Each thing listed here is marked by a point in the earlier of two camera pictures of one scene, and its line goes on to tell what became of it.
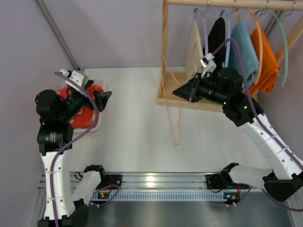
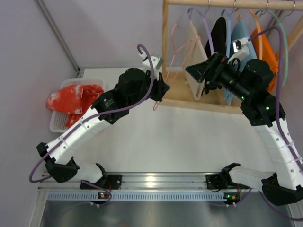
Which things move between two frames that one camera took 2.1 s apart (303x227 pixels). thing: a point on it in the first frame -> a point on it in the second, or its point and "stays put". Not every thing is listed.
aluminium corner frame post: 46,12 stays put
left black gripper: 95,100 -> 155,87
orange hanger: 260,63 stays put
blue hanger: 227,18 stays put
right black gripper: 194,88 -> 213,71
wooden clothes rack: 170,82 stays put
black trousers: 216,39 stays put
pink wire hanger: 178,83 -> 175,51
